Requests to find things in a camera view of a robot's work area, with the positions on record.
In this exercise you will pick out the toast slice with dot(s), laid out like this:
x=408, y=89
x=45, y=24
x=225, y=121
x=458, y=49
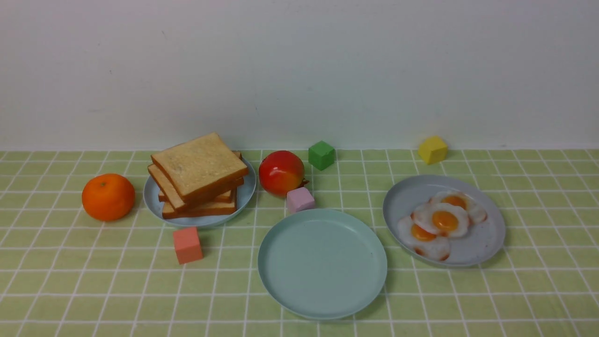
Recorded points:
x=175, y=200
x=224, y=197
x=213, y=208
x=201, y=168

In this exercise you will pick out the red apple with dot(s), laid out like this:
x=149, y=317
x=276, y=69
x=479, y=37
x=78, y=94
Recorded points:
x=280, y=172

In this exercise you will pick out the green cube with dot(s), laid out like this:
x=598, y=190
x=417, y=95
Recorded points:
x=321, y=155

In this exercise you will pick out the pink cube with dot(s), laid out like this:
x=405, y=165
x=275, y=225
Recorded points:
x=299, y=199

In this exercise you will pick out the light blue bread plate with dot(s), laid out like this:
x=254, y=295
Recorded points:
x=245, y=193

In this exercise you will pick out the teal centre plate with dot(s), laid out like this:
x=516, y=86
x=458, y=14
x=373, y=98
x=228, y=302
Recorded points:
x=322, y=264

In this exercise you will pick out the salmon red cube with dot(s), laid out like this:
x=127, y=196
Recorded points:
x=187, y=245

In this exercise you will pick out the yellow cube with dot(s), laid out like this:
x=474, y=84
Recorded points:
x=433, y=150

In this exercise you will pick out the grey egg plate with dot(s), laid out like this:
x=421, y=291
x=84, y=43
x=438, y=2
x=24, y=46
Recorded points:
x=482, y=241

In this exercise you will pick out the orange fruit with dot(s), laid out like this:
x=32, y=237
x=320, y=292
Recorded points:
x=108, y=197

